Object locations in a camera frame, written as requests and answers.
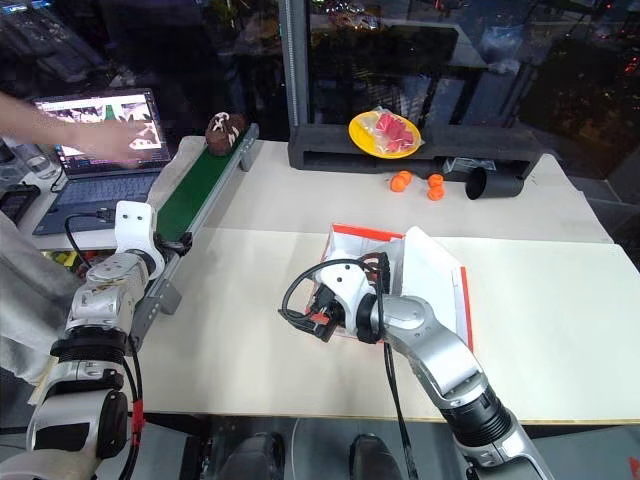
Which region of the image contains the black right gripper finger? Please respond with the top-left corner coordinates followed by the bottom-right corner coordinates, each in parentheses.
top-left (302, 297), bottom-right (332, 322)
top-left (277, 308), bottom-right (332, 344)

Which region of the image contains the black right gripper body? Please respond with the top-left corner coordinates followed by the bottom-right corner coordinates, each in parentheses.
top-left (309, 283), bottom-right (351, 337)

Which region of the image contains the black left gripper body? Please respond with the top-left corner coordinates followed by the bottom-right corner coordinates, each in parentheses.
top-left (154, 232), bottom-right (195, 257)

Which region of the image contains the white and orange shoebox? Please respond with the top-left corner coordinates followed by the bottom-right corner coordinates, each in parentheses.
top-left (319, 223), bottom-right (475, 352)

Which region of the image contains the person's bare hand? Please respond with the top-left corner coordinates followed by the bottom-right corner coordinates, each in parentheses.
top-left (74, 119), bottom-right (147, 169)

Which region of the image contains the green conveyor belt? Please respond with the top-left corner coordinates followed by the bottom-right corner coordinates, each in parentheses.
top-left (128, 122), bottom-right (261, 351)

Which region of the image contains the blue laptop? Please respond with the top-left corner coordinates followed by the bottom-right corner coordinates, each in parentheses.
top-left (31, 87), bottom-right (173, 237)

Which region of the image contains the brown mushroom toy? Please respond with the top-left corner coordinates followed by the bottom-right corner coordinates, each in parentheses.
top-left (205, 112), bottom-right (248, 157)

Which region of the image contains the dark rounded shape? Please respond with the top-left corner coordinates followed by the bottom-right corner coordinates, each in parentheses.
top-left (218, 432), bottom-right (286, 480)

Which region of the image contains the black foam riser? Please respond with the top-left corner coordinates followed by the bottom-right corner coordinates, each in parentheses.
top-left (287, 122), bottom-right (544, 179)

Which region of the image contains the grey clothing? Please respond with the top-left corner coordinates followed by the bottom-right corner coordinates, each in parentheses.
top-left (0, 212), bottom-right (84, 386)

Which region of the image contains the yellow plate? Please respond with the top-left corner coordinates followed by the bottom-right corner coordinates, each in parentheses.
top-left (348, 110), bottom-right (423, 159)

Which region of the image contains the clear bag of red pieces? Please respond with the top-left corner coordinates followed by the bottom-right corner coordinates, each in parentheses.
top-left (360, 105), bottom-right (425, 155)

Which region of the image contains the clear plastic bag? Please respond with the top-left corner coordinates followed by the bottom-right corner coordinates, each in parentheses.
top-left (441, 156), bottom-right (496, 175)

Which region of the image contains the black cylindrical cup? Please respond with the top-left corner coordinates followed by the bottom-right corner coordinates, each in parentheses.
top-left (464, 166), bottom-right (525, 201)

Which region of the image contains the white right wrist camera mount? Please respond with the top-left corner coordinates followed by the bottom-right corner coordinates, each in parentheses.
top-left (318, 258), bottom-right (377, 342)

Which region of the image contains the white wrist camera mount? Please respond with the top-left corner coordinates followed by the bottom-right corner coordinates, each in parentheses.
top-left (318, 258), bottom-right (377, 342)
top-left (114, 200), bottom-right (166, 279)

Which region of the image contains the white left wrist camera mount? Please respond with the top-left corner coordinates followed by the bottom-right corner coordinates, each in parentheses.
top-left (114, 200), bottom-right (166, 279)

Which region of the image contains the dark shoe with straps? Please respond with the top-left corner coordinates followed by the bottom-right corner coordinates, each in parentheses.
top-left (360, 252), bottom-right (392, 294)

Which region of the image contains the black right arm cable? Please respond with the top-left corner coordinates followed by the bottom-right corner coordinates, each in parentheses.
top-left (281, 258), bottom-right (420, 480)

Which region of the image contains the grey metal post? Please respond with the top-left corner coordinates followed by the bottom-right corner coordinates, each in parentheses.
top-left (278, 0), bottom-right (312, 127)

